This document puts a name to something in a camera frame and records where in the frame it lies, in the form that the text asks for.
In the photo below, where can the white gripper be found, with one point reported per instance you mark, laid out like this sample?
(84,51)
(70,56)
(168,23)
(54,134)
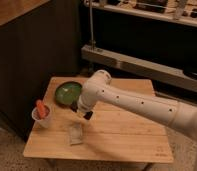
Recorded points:
(79,107)

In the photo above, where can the dark eraser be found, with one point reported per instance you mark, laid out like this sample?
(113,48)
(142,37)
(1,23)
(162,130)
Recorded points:
(88,115)

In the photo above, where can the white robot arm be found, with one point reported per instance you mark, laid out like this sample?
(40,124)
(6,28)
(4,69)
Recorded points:
(174,114)

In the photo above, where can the white sponge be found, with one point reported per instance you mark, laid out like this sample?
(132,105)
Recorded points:
(75,134)

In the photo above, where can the green round plate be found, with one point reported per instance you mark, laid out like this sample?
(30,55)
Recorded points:
(67,92)

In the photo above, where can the orange carrot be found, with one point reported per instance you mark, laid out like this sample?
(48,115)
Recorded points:
(41,109)

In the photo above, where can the white paper cup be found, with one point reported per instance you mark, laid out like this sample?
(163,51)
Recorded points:
(46,121)

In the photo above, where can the wooden table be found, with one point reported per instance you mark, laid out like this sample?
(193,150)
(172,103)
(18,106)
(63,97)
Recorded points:
(112,134)

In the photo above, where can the dark wooden cabinet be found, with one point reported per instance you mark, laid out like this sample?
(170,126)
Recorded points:
(33,48)

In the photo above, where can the metal shelf rack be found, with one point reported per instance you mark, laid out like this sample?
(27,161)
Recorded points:
(153,38)

